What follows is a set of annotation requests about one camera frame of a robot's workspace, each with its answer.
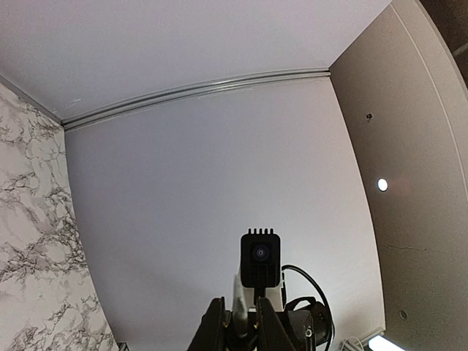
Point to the white light bar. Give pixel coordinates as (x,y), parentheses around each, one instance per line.
(380,343)

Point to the round ceiling light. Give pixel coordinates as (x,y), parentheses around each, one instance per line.
(382,184)

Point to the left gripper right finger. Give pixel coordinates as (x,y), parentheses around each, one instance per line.
(273,329)

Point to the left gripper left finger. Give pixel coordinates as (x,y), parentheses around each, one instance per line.
(210,335)

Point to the yellow handled screwdriver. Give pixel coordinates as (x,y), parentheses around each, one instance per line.
(239,313)

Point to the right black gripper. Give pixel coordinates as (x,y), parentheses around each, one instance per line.
(311,326)

